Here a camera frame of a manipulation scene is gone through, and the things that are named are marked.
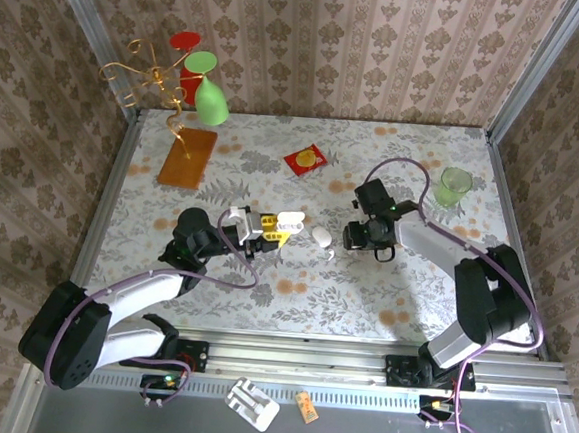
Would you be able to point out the white pill-shaped charging case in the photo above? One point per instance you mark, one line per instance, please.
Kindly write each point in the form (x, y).
(289, 221)

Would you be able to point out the white oval case with display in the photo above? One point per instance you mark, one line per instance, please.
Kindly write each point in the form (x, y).
(321, 237)

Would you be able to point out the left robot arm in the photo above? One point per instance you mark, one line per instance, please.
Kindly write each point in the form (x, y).
(148, 285)

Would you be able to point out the floral table cover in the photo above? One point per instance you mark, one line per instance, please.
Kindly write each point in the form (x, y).
(313, 298)

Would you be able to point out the red foil packet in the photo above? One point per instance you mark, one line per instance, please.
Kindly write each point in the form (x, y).
(304, 158)

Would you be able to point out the green plastic cup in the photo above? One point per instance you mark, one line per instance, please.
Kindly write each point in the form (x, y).
(451, 189)

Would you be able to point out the green wine glass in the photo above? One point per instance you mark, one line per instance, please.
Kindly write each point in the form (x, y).
(210, 102)

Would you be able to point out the small controller board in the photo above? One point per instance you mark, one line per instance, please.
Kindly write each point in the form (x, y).
(430, 403)
(156, 381)

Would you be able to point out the white plastic holder tray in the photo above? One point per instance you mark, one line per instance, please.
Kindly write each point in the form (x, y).
(254, 407)

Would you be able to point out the small orange packet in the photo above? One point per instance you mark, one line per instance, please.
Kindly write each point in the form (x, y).
(307, 408)

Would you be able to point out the red wine glass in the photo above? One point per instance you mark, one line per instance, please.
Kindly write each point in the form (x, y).
(185, 41)

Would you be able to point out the aluminium table side rail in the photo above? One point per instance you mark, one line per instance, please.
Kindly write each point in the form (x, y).
(106, 197)
(504, 183)

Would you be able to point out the aluminium mounting rail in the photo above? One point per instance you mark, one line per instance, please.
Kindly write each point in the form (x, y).
(298, 360)

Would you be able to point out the aluminium frame post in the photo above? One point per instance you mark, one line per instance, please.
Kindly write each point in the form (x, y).
(87, 15)
(545, 51)

